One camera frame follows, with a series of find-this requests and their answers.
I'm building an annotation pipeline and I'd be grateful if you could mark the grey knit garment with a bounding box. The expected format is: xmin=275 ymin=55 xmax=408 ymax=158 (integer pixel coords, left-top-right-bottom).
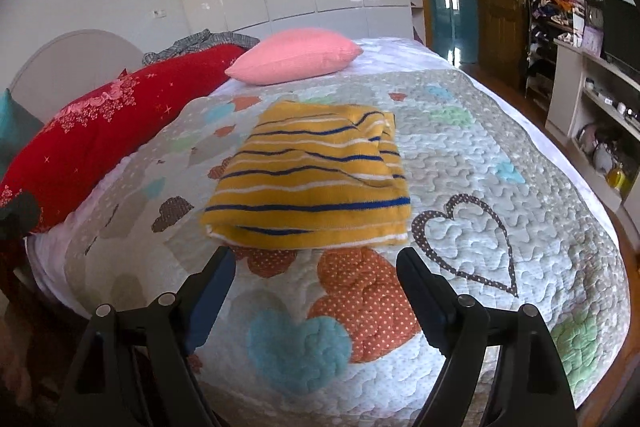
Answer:
xmin=142 ymin=29 xmax=260 ymax=66

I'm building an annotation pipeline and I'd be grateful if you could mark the small desk clock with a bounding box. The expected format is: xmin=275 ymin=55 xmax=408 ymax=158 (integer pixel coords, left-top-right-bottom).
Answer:
xmin=584 ymin=0 xmax=604 ymax=30

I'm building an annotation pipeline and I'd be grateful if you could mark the heart patterned quilted bedspread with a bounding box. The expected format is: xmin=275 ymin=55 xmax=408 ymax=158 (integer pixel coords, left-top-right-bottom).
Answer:
xmin=64 ymin=70 xmax=630 ymax=426

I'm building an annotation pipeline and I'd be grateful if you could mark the cluttered black shoe rack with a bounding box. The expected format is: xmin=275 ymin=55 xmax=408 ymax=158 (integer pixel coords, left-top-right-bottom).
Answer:
xmin=521 ymin=0 xmax=582 ymax=109

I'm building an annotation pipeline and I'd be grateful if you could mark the white rounded headboard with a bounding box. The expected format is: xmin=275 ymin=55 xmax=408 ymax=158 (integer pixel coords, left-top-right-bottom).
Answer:
xmin=10 ymin=29 xmax=143 ymax=122

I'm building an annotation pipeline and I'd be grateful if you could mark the teal cushion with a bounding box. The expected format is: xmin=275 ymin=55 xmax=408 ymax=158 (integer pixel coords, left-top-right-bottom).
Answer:
xmin=0 ymin=89 xmax=43 ymax=176

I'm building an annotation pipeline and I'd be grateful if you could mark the black television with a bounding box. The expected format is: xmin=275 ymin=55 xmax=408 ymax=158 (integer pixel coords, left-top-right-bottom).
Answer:
xmin=602 ymin=0 xmax=640 ymax=76

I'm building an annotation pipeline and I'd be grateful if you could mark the red floral duvet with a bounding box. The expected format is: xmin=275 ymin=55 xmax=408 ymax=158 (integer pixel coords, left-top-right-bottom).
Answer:
xmin=1 ymin=44 xmax=244 ymax=233

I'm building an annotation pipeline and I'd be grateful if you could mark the white tv cabinet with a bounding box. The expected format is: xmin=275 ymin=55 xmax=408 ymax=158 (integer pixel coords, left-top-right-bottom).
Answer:
xmin=546 ymin=41 xmax=639 ymax=247

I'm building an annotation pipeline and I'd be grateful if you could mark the yellow striped knit sweater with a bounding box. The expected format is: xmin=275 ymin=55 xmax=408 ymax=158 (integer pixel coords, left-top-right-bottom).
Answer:
xmin=201 ymin=101 xmax=411 ymax=251

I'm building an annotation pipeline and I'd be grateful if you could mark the pink pillow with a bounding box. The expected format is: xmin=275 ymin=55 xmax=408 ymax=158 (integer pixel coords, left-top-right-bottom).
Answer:
xmin=226 ymin=28 xmax=363 ymax=86

